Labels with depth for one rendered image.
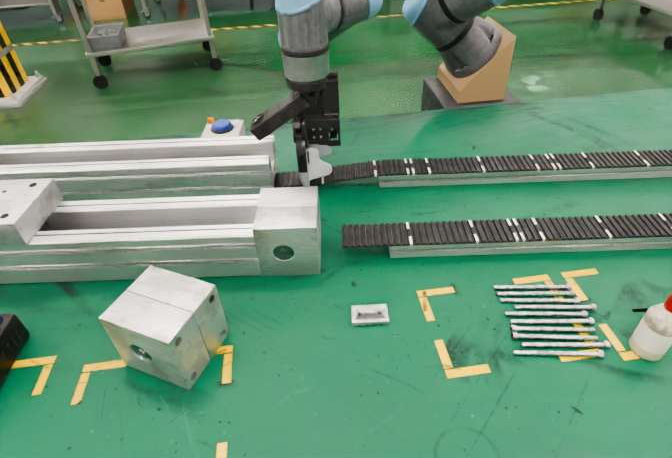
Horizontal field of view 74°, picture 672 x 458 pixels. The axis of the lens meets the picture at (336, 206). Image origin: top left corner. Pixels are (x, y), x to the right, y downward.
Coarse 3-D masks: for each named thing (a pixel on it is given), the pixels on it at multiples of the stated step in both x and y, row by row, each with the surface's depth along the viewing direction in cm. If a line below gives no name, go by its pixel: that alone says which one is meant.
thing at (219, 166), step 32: (0, 160) 85; (32, 160) 85; (64, 160) 86; (96, 160) 86; (128, 160) 80; (160, 160) 80; (192, 160) 79; (224, 160) 79; (256, 160) 78; (64, 192) 83; (96, 192) 82; (128, 192) 81; (160, 192) 81; (192, 192) 82; (224, 192) 82; (256, 192) 82
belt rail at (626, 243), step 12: (564, 240) 68; (576, 240) 68; (588, 240) 68; (600, 240) 68; (612, 240) 68; (624, 240) 68; (636, 240) 68; (648, 240) 68; (660, 240) 68; (396, 252) 69; (408, 252) 69; (420, 252) 69; (432, 252) 69; (444, 252) 69; (456, 252) 69; (468, 252) 69; (480, 252) 69; (492, 252) 69; (504, 252) 69; (516, 252) 69; (528, 252) 69; (540, 252) 70
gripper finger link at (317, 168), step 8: (312, 152) 79; (312, 160) 79; (320, 160) 80; (312, 168) 80; (320, 168) 80; (328, 168) 80; (304, 176) 80; (312, 176) 81; (320, 176) 81; (304, 184) 82
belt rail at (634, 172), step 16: (384, 176) 83; (400, 176) 83; (416, 176) 83; (432, 176) 83; (448, 176) 83; (464, 176) 84; (480, 176) 84; (496, 176) 84; (512, 176) 84; (528, 176) 84; (544, 176) 84; (560, 176) 84; (576, 176) 84; (592, 176) 84; (608, 176) 84; (624, 176) 84; (640, 176) 84; (656, 176) 84
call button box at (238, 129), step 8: (232, 120) 96; (240, 120) 96; (208, 128) 94; (232, 128) 93; (240, 128) 94; (208, 136) 91; (216, 136) 91; (224, 136) 91; (232, 136) 91; (240, 136) 92
